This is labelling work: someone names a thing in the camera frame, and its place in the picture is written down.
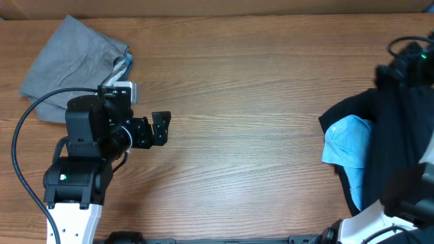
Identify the folded grey trousers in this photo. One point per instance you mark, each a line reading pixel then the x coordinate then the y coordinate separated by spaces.
pixel 75 56

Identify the black garment under pile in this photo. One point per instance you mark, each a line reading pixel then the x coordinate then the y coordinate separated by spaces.
pixel 362 105

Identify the light blue t-shirt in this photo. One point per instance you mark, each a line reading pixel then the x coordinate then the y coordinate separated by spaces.
pixel 346 145

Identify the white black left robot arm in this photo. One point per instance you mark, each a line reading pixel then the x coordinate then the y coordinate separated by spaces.
pixel 101 129

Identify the folded blue garment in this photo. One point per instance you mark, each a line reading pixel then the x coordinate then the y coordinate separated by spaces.
pixel 129 66

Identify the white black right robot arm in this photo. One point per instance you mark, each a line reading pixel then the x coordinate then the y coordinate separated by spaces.
pixel 404 211

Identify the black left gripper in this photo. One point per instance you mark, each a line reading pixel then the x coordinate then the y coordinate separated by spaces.
pixel 144 140

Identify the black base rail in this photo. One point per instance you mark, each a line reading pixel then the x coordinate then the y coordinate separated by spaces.
pixel 124 237

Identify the black t-shirt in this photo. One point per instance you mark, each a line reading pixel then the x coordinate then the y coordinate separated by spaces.
pixel 403 126

